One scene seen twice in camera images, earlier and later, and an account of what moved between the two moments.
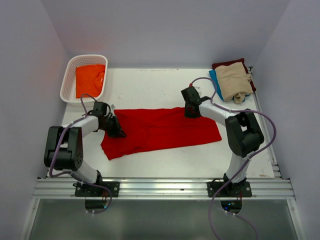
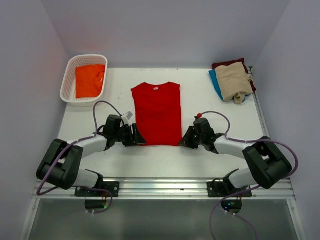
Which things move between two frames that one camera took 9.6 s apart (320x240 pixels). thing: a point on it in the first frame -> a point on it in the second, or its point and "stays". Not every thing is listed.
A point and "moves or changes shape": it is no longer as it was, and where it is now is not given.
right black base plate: x=240 y=189 stays
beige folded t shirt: x=234 y=82 stays
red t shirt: x=148 y=129 moves or changes shape
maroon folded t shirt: x=217 y=65 stays
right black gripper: x=187 y=114 -> x=186 y=141
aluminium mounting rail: x=163 y=188 stays
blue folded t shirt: x=213 y=73 stays
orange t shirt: x=89 y=80 stays
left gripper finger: x=113 y=128 -> x=129 y=139
